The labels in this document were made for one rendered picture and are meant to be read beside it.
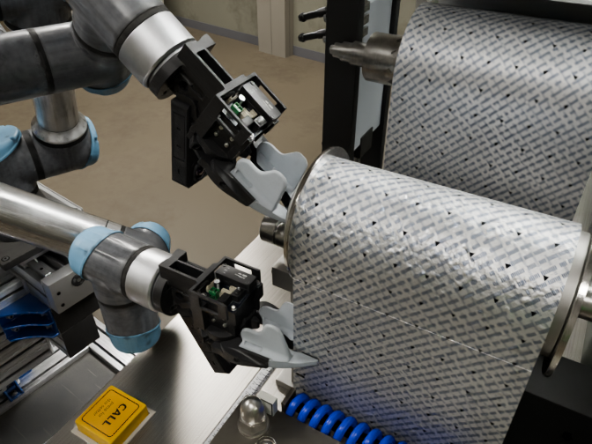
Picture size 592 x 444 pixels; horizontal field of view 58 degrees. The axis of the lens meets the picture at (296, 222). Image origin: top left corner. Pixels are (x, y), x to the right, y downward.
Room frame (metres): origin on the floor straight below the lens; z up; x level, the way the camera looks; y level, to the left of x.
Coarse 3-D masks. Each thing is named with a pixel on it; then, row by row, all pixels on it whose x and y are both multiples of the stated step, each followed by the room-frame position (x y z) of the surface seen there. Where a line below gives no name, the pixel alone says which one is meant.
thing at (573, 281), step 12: (300, 180) 0.45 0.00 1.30; (588, 240) 0.34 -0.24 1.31; (576, 252) 0.33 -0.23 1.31; (576, 264) 0.32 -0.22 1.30; (576, 276) 0.31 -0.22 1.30; (564, 288) 0.31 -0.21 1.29; (576, 288) 0.31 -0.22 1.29; (564, 300) 0.30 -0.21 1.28; (564, 312) 0.30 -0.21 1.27; (552, 324) 0.29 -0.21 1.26; (564, 324) 0.29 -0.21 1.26; (552, 336) 0.29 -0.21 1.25; (552, 348) 0.29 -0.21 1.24
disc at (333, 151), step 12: (324, 156) 0.46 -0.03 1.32; (336, 156) 0.48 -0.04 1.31; (348, 156) 0.51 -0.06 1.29; (312, 168) 0.44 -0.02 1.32; (300, 192) 0.42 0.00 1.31; (300, 204) 0.42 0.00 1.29; (288, 216) 0.41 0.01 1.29; (288, 228) 0.40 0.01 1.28; (288, 240) 0.40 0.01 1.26; (288, 252) 0.40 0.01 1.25; (288, 264) 0.40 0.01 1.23
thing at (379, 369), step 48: (336, 336) 0.38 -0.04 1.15; (384, 336) 0.35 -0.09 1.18; (432, 336) 0.33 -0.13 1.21; (336, 384) 0.38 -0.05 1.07; (384, 384) 0.35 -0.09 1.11; (432, 384) 0.33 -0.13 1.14; (480, 384) 0.31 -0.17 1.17; (384, 432) 0.35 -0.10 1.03; (432, 432) 0.32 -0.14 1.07; (480, 432) 0.30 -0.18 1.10
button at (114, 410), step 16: (96, 400) 0.46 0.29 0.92; (112, 400) 0.46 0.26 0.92; (128, 400) 0.46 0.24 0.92; (80, 416) 0.44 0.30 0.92; (96, 416) 0.44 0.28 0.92; (112, 416) 0.44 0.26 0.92; (128, 416) 0.44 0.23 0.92; (144, 416) 0.45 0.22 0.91; (96, 432) 0.41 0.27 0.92; (112, 432) 0.41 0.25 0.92; (128, 432) 0.42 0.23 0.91
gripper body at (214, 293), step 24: (168, 264) 0.48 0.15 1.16; (192, 264) 0.50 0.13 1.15; (216, 264) 0.48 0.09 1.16; (240, 264) 0.48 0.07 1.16; (168, 288) 0.48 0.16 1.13; (192, 288) 0.44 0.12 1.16; (216, 288) 0.45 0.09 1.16; (240, 288) 0.45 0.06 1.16; (168, 312) 0.47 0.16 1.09; (192, 312) 0.44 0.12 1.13; (216, 312) 0.42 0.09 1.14; (240, 312) 0.44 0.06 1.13; (216, 336) 0.42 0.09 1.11; (240, 336) 0.43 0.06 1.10
